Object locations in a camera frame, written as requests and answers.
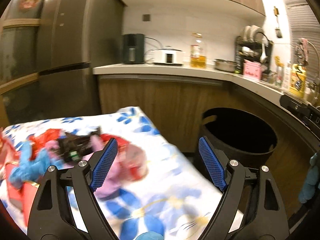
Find black dish rack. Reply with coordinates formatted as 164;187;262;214
234;32;274;74

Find black round trash bin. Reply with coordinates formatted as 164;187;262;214
200;107;278;168

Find yellow detergent bottle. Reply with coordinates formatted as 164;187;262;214
289;63;306;98

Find black plastic bag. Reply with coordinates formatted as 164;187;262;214
57;127;101;163

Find pink cloth on faucet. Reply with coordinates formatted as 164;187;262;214
295;38;309;66

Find wooden glass door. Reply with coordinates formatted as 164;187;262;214
1;0;44;124

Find steel sink faucet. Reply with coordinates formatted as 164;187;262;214
304;39;319;93

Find red paper cup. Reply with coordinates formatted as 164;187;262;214
5;161;39;226

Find black air fryer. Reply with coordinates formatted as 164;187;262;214
122;34;145;64

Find wall power outlet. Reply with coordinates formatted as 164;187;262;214
142;14;151;22

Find pink utensil basket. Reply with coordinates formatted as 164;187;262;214
243;60;262;80

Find translucent red plastic bag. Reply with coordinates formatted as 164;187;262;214
100;134;148;181

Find hanging black spatula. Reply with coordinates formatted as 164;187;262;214
273;7;283;38

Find cooking oil bottle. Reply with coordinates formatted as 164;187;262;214
190;33;207;68

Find white rice cooker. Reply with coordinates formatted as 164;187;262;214
153;47;183;66

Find pink plastic bag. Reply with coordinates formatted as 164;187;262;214
47;134;133;199

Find red white snack wrapper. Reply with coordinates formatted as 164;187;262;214
0;127;19;180

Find white ladle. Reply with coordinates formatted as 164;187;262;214
260;40;267;64

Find stainless steel bowl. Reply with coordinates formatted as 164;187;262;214
213;59;237;73

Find dark grey refrigerator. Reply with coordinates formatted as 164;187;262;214
36;0;124;119

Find wooden lower cabinets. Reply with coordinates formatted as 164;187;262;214
98;75;319;224

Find floral blue white tablecloth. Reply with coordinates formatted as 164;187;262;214
3;107;222;239

